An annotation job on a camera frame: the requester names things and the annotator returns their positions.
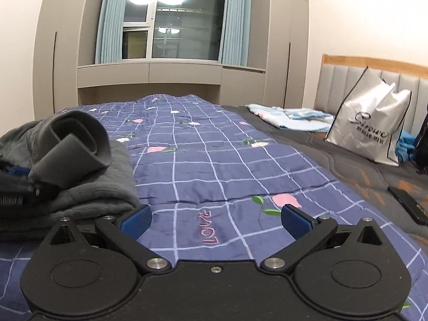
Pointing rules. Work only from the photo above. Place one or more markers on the beige built-in wardrobe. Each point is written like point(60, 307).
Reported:
point(65, 73)

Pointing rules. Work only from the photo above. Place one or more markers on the light blue folded clothes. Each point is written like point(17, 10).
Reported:
point(300, 119)

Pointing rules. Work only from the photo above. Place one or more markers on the black flat device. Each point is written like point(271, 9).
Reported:
point(413, 208)

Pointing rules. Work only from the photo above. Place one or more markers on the dark grey mattress sheet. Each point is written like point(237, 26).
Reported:
point(368, 179)

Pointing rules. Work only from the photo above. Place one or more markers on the grey fleece pants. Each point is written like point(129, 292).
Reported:
point(84, 175)

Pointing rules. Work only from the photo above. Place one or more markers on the blue curtain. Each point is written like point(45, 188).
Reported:
point(235, 35)
point(110, 32)

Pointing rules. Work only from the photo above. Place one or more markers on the white shopping bag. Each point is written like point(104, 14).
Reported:
point(370, 119)

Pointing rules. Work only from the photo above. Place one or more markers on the blue cloth by headboard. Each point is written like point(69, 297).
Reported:
point(405, 147)

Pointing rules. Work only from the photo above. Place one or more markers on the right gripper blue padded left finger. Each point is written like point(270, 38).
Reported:
point(121, 234)

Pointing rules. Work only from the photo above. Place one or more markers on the window with white frame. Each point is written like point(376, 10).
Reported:
point(172, 29)

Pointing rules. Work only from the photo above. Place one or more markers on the right blue curtain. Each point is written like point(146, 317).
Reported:
point(235, 35)

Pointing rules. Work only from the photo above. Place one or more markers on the blue floral checked quilt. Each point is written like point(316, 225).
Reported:
point(216, 187)

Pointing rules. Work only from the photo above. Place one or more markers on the left blue curtain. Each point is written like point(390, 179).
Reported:
point(110, 32)

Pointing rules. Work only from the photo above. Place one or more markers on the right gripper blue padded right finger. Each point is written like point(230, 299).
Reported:
point(310, 234)

